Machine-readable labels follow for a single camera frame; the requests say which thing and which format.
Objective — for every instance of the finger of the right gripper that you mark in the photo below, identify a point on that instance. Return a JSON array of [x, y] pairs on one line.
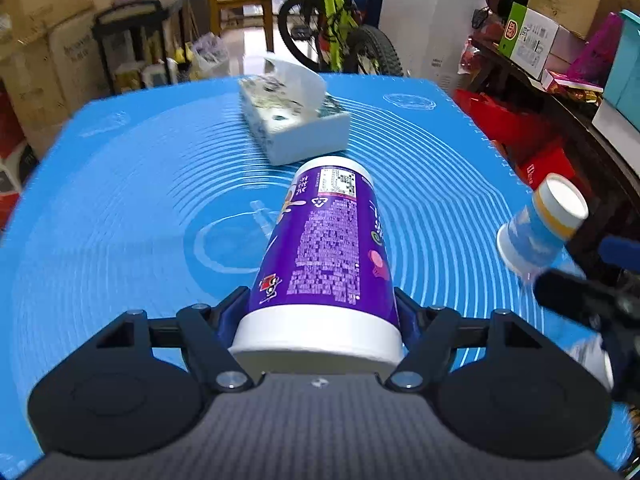
[[587, 303], [620, 252]]

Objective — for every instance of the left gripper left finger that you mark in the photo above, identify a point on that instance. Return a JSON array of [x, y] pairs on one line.
[[207, 334]]

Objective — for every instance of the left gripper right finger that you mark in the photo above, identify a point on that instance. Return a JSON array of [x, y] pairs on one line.
[[428, 334]]

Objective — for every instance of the white paper cup near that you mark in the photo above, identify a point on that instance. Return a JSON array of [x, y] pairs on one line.
[[591, 355]]

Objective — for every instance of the blue yellow paper cup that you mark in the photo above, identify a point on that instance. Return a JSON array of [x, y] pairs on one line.
[[532, 239]]

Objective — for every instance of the dark wooden side shelf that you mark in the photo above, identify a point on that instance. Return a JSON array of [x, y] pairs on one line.
[[612, 185]]

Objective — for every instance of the blue silicone baking mat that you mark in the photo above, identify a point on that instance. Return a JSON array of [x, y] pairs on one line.
[[174, 307]]

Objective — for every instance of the green white product box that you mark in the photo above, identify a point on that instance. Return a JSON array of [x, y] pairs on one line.
[[527, 39]]

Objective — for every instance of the white tissue box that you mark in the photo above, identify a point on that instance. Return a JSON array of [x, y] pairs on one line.
[[290, 114]]

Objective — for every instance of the red white cardboard box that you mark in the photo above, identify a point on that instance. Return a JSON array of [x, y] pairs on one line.
[[18, 160]]

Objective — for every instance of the white chest freezer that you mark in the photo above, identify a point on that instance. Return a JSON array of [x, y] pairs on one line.
[[429, 37]]

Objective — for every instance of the stacked brown cardboard box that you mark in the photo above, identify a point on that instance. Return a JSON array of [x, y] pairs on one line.
[[52, 78]]

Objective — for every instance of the green black bicycle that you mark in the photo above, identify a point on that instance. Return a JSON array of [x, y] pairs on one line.
[[330, 36]]

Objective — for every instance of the black utility cart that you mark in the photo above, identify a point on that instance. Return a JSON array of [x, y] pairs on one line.
[[138, 17]]

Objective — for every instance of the wooden chair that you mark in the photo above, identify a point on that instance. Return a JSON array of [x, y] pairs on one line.
[[217, 6]]

